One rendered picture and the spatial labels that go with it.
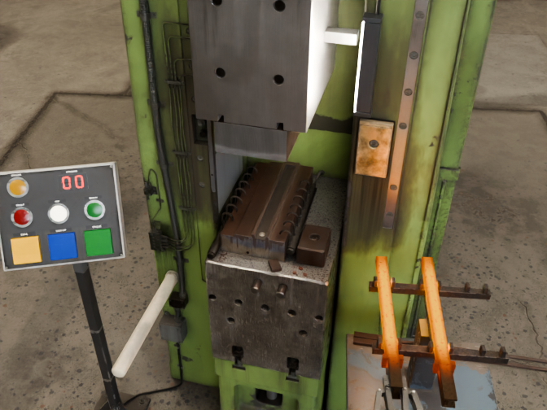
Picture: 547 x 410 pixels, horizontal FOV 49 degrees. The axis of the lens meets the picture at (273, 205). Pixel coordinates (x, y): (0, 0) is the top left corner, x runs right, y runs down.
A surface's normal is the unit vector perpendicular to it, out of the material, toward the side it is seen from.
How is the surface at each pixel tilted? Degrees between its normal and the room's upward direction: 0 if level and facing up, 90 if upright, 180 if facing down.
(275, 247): 90
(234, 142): 90
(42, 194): 60
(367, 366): 0
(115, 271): 0
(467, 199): 0
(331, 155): 90
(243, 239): 90
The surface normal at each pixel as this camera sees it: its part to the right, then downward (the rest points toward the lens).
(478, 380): 0.00, -0.80
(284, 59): -0.25, 0.57
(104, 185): 0.16, 0.11
